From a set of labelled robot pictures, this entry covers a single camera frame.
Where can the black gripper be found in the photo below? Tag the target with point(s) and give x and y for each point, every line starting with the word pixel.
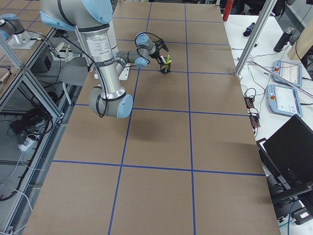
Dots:
pixel 156 54

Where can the green highlighter pen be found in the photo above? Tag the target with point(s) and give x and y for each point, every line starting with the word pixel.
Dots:
pixel 168 59

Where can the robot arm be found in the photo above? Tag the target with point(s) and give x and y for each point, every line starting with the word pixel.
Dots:
pixel 148 46
pixel 92 19

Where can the black mesh pen cup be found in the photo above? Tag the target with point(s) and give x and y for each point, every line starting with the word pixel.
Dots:
pixel 165 68

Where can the red cylinder bottle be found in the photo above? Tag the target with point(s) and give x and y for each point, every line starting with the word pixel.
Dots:
pixel 227 10

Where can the folded dark blue umbrella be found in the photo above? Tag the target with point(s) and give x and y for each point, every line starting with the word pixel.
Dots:
pixel 249 30

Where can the black water bottle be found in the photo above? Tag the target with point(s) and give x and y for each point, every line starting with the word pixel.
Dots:
pixel 283 39

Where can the near teach pendant tablet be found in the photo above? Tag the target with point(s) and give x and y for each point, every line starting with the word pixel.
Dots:
pixel 284 100

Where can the teach pendant tablet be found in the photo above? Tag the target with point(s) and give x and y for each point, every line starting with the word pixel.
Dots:
pixel 284 100
pixel 290 72

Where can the far teach pendant tablet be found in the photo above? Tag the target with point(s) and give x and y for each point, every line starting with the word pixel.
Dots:
pixel 290 72

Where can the white power strip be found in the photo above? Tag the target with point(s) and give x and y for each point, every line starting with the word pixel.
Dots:
pixel 26 144

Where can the black laptop on stand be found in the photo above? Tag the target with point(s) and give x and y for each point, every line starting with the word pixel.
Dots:
pixel 289 157

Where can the aluminium frame post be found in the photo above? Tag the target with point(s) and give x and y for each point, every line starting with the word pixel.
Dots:
pixel 260 23

